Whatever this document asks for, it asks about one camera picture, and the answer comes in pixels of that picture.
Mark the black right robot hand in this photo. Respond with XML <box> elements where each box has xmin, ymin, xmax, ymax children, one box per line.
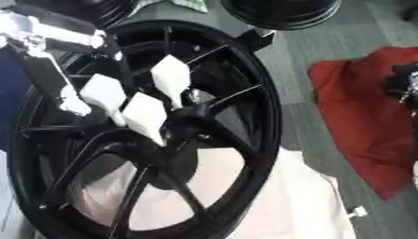
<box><xmin>380</xmin><ymin>61</ymin><xmax>418</xmax><ymax>110</ymax></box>

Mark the white pin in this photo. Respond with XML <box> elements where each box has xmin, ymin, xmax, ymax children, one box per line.
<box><xmin>118</xmin><ymin>91</ymin><xmax>170</xmax><ymax>148</ymax></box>
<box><xmin>148</xmin><ymin>54</ymin><xmax>193</xmax><ymax>110</ymax></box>
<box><xmin>78</xmin><ymin>73</ymin><xmax>130</xmax><ymax>127</ymax></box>
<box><xmin>346</xmin><ymin>205</ymin><xmax>369</xmax><ymax>218</ymax></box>

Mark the black spoked wheel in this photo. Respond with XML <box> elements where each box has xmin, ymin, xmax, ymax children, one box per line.
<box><xmin>5</xmin><ymin>20</ymin><xmax>285</xmax><ymax>239</ymax></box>

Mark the black wheel stand bracket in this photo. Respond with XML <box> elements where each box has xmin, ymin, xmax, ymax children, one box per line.
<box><xmin>235</xmin><ymin>28</ymin><xmax>278</xmax><ymax>53</ymax></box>

